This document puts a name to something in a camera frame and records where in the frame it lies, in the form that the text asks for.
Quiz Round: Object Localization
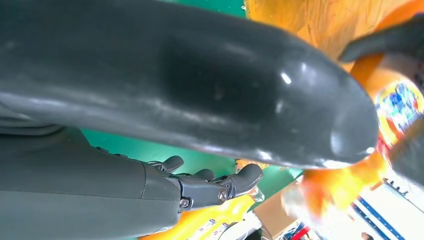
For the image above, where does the brown cardboard box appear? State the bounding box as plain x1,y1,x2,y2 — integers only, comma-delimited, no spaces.
253,192,301,240

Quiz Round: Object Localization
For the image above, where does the blue metal rack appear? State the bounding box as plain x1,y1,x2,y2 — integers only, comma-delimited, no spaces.
351,195,408,240

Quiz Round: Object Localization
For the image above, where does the red barrier bar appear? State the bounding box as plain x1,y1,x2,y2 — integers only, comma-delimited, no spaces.
291,226,311,240

